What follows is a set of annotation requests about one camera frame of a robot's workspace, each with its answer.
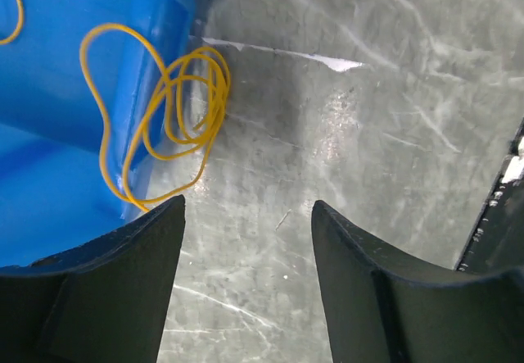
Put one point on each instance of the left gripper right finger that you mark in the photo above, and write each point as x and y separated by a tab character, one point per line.
383	305

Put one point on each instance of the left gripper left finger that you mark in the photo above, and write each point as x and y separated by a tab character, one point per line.
103	301

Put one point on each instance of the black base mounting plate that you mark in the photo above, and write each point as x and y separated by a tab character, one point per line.
496	240

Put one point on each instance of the blue three-compartment bin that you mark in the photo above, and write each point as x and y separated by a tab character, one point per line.
53	196

